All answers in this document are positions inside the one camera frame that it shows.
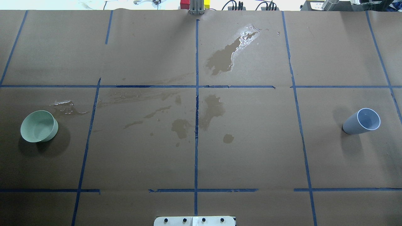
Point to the light green ceramic bowl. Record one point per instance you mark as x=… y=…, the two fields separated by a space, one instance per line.
x=39 y=127

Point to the blue-grey plastic cup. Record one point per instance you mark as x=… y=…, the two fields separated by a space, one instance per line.
x=362 y=121

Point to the red block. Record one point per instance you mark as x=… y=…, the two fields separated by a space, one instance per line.
x=185 y=4

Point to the left black power strip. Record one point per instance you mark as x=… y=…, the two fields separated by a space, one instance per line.
x=234 y=5

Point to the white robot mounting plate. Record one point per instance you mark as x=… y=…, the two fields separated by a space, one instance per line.
x=195 y=221

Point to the black box under tumbler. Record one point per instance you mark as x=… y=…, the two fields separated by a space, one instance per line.
x=342 y=6

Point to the steel tumbler cup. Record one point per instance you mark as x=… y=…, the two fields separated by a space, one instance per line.
x=329 y=5

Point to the aluminium frame post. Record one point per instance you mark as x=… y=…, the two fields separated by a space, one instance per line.
x=197 y=7

